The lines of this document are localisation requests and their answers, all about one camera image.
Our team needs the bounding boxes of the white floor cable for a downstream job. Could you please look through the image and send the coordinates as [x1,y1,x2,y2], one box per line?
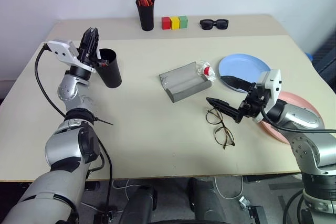
[112,179,144,190]
[214,175,245,200]

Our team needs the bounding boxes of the tortoiseshell round eyeglasses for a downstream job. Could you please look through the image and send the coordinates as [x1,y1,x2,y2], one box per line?
[205,108,236,150]

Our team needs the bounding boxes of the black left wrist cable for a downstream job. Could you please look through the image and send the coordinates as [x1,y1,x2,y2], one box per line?
[34,42,69,119]

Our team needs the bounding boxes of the grey open glasses case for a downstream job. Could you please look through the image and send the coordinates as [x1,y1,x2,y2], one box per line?
[158,61,213,103]

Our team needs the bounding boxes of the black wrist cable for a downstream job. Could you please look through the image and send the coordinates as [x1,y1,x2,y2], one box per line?
[34,42,69,119]
[260,103,336,133]

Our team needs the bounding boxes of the dark rounded robot leg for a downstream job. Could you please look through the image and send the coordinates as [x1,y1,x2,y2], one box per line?
[186,177,237,224]
[119,184,159,224]

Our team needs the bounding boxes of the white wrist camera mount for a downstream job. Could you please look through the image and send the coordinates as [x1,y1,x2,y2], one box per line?
[253,69,283,123]
[43,39,102,73]

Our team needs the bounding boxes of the black sunglasses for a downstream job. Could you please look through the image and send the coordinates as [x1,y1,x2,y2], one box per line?
[199,18,230,31]

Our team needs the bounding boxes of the black ribbed bag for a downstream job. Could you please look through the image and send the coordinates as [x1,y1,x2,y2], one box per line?
[310,30,336,89]

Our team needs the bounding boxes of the black floor cable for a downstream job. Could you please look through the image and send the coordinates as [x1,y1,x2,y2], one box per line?
[282,188,305,224]

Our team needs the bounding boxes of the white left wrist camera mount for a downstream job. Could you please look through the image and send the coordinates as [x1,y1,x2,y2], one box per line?
[43,39,102,73]

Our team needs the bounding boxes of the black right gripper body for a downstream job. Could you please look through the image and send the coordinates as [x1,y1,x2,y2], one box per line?
[234,82,271,125]

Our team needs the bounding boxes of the black left upper arm cable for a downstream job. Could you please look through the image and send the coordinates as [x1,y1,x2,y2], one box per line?
[86,140,114,217]

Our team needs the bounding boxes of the small metal bracket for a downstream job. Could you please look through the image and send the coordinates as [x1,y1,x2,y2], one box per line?
[238,196,253,210]

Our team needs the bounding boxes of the green wooden block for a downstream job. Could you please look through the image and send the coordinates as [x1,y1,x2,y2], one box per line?
[178,15,189,29]

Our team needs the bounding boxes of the black floor box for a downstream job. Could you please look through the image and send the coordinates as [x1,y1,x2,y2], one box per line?
[246,205,266,224]

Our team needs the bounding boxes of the red and white wrapper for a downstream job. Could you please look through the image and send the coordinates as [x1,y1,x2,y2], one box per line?
[195,60,217,82]

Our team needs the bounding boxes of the black zip tie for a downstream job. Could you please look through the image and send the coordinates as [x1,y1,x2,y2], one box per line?
[91,115,114,126]

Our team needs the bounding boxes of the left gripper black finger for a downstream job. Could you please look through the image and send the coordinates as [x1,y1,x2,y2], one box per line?
[89,28,100,52]
[79,27,93,52]

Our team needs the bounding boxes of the black plastic cup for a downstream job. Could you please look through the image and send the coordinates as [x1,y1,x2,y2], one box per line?
[96,48,123,89]

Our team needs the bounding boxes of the tall black pen holder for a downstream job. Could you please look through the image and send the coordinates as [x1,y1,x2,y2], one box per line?
[135,0,156,32]

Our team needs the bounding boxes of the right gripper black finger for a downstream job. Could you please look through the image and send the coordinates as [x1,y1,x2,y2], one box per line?
[205,97,242,123]
[220,75,256,94]

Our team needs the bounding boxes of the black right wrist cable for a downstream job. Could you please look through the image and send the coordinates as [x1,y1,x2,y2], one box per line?
[260,103,336,133]

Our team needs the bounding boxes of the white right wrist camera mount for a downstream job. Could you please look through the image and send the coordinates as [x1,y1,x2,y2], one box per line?
[253,69,283,123]

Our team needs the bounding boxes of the pink plate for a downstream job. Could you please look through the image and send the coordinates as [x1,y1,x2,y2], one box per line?
[258,91,326,145]

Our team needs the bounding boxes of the yellow wooden block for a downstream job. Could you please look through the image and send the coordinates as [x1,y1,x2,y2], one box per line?
[169,16,181,30]

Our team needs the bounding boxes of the light blue plate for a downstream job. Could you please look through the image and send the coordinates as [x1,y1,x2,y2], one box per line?
[218,54,271,94]

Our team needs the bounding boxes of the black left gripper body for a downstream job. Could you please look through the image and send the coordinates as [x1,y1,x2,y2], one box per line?
[77,47,102,67]

